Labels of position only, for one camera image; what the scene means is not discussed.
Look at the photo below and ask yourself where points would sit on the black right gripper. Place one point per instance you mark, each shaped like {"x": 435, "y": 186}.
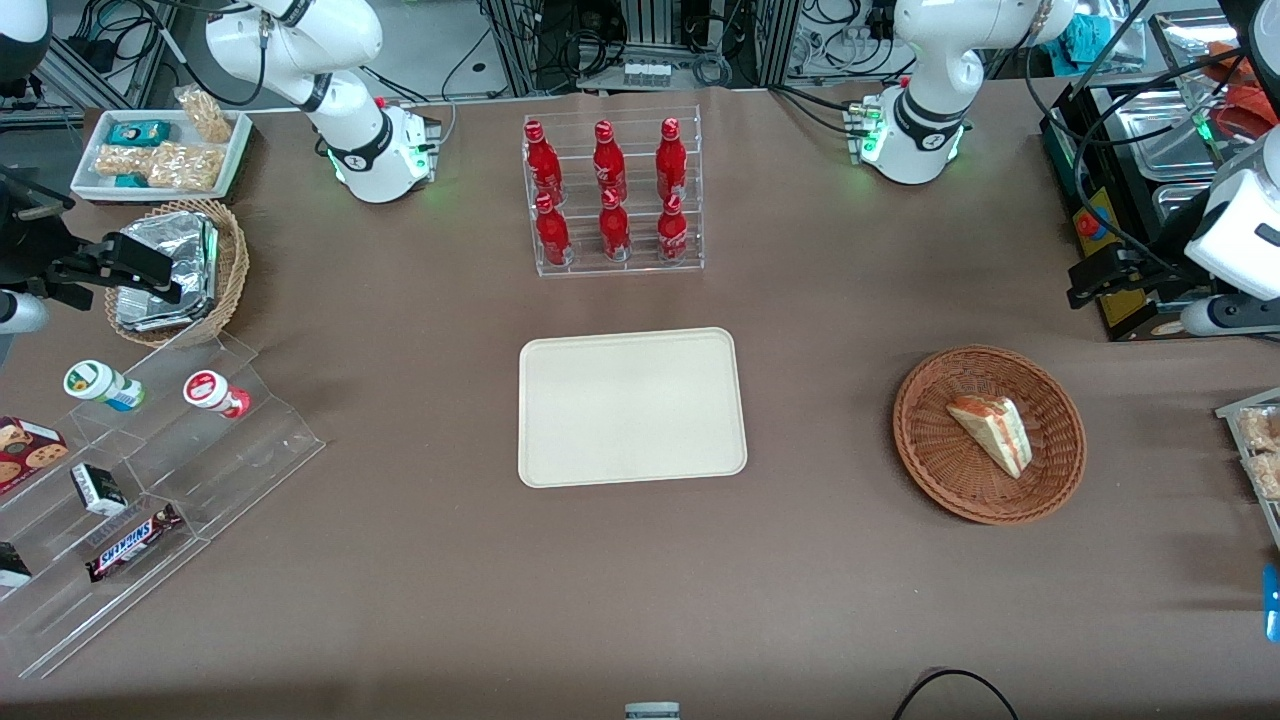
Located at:
{"x": 30, "y": 248}

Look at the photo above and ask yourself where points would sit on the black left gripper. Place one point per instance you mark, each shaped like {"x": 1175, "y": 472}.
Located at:
{"x": 1163, "y": 262}

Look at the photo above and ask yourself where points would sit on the triangle sandwich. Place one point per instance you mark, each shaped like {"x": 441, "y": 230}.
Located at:
{"x": 995, "y": 432}

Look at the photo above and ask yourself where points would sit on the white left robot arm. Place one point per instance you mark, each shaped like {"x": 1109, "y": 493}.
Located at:
{"x": 925, "y": 95}

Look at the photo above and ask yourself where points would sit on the white rectangular snack tray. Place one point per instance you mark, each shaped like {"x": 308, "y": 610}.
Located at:
{"x": 90, "y": 185}

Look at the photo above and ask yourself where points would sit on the light wicker basket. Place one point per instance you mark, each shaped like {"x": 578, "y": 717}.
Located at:
{"x": 232, "y": 265}

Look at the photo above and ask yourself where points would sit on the grey tray with snacks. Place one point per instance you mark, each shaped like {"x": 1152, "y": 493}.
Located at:
{"x": 1232, "y": 410}

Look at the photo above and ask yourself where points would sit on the brown round wicker basket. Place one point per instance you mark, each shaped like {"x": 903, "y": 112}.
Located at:
{"x": 940, "y": 450}

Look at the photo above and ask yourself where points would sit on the cream plastic serving tray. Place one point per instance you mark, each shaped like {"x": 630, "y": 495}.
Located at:
{"x": 630, "y": 410}

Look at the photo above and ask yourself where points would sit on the red emergency stop button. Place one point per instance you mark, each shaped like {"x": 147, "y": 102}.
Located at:
{"x": 1093, "y": 222}

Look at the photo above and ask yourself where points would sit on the aluminium foil container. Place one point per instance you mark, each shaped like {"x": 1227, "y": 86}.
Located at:
{"x": 175, "y": 275}

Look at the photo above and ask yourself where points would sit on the small rice cracker pack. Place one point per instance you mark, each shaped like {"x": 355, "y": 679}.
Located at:
{"x": 122, "y": 160}

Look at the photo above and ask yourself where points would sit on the green lidded yogurt cup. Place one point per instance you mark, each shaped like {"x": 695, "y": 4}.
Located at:
{"x": 98, "y": 384}

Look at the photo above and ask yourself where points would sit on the large rice cracker pack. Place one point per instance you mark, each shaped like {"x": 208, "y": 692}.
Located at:
{"x": 187, "y": 167}

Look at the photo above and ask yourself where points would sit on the teal snack box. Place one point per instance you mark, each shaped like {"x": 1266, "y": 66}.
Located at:
{"x": 138, "y": 133}

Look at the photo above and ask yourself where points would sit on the steel pan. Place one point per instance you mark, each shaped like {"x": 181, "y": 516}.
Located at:
{"x": 1150, "y": 130}

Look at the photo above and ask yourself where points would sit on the red lidded yogurt cup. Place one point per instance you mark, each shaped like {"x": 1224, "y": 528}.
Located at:
{"x": 212, "y": 391}

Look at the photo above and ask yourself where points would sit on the clear bag of nut snacks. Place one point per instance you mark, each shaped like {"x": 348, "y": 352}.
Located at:
{"x": 207, "y": 115}

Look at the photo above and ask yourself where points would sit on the red cookie box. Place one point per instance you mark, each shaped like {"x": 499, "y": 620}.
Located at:
{"x": 28, "y": 452}

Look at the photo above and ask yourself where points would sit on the clear acrylic stepped shelf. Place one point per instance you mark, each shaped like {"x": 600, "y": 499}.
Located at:
{"x": 200, "y": 470}

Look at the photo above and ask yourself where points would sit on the black and white small carton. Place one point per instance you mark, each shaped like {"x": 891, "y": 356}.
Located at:
{"x": 98, "y": 489}

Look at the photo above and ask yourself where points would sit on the clear pack of crackers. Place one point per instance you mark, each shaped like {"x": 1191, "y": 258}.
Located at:
{"x": 1262, "y": 445}

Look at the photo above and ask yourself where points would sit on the teal cloth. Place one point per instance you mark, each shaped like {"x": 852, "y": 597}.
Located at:
{"x": 1085, "y": 38}

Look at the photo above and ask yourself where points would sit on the Snickers chocolate bar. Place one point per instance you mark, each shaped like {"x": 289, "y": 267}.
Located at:
{"x": 133, "y": 541}

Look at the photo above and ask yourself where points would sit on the blue plastic object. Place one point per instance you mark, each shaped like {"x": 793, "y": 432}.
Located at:
{"x": 1272, "y": 605}

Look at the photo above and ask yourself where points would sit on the red cola bottle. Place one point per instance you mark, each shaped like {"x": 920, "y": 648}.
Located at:
{"x": 614, "y": 228}
{"x": 552, "y": 232}
{"x": 672, "y": 230}
{"x": 608, "y": 160}
{"x": 543, "y": 160}
{"x": 671, "y": 158}

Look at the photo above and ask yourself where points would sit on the clear acrylic bottle rack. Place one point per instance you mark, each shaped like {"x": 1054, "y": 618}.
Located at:
{"x": 640, "y": 262}

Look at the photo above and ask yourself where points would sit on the grey device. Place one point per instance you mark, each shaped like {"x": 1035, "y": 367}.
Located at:
{"x": 652, "y": 712}

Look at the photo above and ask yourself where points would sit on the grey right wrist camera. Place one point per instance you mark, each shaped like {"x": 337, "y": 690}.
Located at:
{"x": 20, "y": 312}

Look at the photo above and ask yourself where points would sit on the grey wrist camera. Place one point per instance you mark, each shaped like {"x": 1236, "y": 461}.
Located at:
{"x": 1230, "y": 316}
{"x": 20, "y": 312}

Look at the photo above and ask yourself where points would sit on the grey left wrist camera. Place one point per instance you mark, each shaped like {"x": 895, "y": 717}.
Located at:
{"x": 1230, "y": 316}

